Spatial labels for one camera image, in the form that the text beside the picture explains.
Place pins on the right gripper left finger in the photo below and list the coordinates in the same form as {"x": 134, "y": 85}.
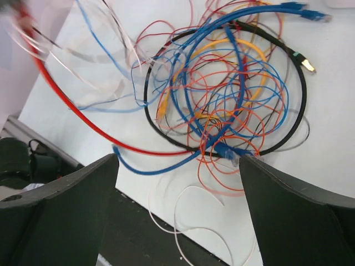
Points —
{"x": 62, "y": 222}

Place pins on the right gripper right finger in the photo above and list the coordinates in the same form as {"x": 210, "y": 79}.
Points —
{"x": 295, "y": 222}

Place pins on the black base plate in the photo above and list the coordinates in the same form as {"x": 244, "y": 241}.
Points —
{"x": 132, "y": 238}

